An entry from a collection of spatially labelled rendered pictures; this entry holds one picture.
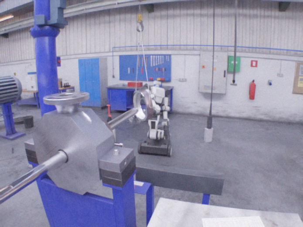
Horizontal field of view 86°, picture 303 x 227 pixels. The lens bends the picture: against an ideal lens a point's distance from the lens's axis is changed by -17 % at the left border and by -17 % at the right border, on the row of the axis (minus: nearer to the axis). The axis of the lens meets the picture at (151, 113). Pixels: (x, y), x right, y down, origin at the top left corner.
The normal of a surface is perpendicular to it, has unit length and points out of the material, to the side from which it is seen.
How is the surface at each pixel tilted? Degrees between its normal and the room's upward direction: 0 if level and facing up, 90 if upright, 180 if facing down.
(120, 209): 90
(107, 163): 90
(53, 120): 90
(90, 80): 90
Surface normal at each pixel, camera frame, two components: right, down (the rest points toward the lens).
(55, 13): -0.31, 0.25
